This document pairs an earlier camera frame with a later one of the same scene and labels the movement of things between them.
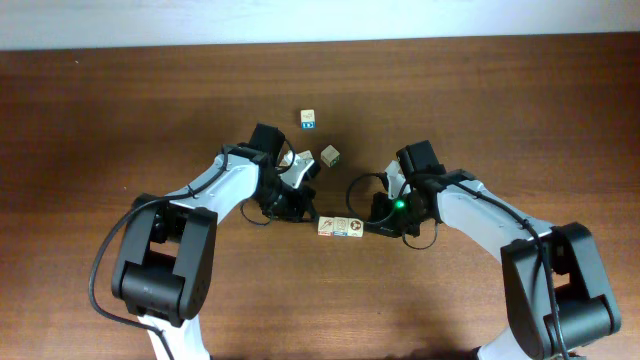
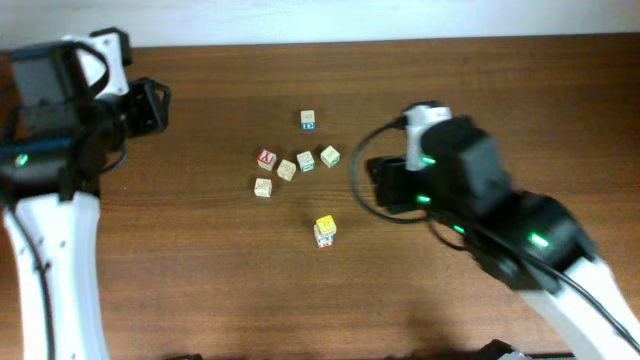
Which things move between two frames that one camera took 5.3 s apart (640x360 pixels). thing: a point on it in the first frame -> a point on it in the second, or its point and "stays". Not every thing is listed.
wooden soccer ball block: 352,227 -> 326,224
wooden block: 340,226 -> 323,239
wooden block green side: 307,155 stays
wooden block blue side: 307,118 stays
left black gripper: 296,210 -> 151,91
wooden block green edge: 330,156 stays
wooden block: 326,226 -> 325,242
